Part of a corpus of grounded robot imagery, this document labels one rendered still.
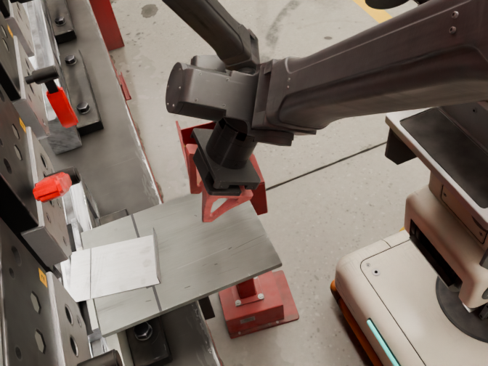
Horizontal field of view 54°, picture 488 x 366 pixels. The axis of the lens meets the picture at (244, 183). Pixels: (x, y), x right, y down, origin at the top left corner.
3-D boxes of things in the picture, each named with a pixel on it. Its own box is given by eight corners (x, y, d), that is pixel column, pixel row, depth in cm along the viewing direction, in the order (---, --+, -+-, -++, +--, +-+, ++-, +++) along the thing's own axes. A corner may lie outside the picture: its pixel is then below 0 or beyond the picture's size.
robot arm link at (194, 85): (298, 147, 51) (311, 64, 50) (197, 128, 45) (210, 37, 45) (247, 144, 61) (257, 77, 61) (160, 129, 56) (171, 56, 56)
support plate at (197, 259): (282, 266, 69) (282, 262, 68) (104, 338, 65) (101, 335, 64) (237, 179, 80) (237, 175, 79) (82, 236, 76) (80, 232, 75)
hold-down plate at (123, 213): (173, 362, 74) (169, 354, 71) (139, 376, 73) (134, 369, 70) (130, 216, 92) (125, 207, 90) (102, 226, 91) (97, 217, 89)
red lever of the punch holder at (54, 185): (61, 175, 39) (75, 164, 49) (10, 192, 38) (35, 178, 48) (69, 195, 39) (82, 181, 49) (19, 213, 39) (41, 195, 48)
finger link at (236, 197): (189, 234, 63) (214, 184, 58) (174, 195, 68) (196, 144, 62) (233, 232, 67) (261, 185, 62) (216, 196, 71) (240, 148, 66)
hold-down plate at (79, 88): (104, 129, 108) (99, 120, 106) (80, 137, 108) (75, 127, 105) (83, 58, 127) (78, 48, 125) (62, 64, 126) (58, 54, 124)
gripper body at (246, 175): (212, 192, 59) (234, 146, 54) (187, 138, 65) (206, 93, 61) (256, 192, 62) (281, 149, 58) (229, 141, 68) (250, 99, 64)
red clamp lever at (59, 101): (83, 125, 68) (55, 69, 61) (54, 134, 67) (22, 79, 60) (80, 118, 69) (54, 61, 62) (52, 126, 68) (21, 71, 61)
